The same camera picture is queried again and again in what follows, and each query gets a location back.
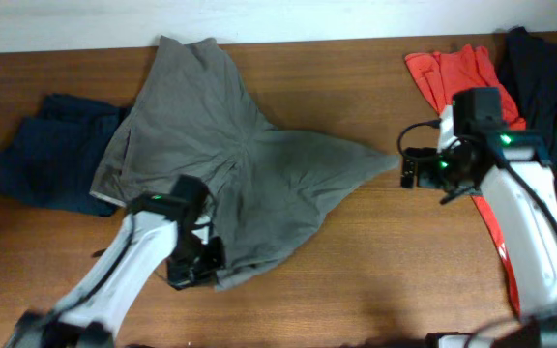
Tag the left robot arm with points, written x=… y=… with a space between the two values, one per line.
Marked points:
x=174 y=229

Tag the black printed t-shirt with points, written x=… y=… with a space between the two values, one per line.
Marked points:
x=554 y=116

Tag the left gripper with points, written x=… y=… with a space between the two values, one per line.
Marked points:
x=184 y=277

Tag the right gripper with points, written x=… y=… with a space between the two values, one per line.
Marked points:
x=427 y=157

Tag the folded navy blue garment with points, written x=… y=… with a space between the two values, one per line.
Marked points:
x=52 y=160

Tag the grey shorts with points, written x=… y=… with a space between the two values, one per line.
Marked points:
x=194 y=116

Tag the red orange garment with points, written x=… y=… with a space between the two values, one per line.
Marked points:
x=439 y=76

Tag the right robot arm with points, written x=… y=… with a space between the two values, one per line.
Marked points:
x=478 y=154

